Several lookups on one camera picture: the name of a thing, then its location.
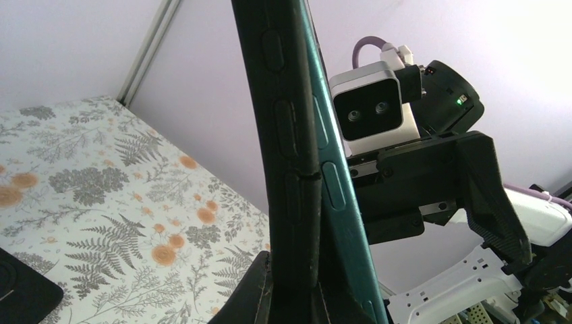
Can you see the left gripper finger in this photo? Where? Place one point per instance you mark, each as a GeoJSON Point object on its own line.
{"type": "Point", "coordinates": [250, 301]}

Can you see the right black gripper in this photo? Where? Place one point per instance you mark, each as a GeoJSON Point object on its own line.
{"type": "Point", "coordinates": [401, 187]}

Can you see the teal phone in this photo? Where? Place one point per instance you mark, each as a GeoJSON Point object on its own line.
{"type": "Point", "coordinates": [342, 216]}

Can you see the black phone case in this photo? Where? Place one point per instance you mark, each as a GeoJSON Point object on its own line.
{"type": "Point", "coordinates": [274, 51]}

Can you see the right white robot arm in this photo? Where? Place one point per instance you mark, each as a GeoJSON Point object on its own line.
{"type": "Point", "coordinates": [443, 101]}

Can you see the black phone left row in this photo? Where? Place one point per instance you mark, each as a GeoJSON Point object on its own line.
{"type": "Point", "coordinates": [26, 295]}

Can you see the floral table mat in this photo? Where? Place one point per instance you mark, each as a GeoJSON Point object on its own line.
{"type": "Point", "coordinates": [130, 227]}

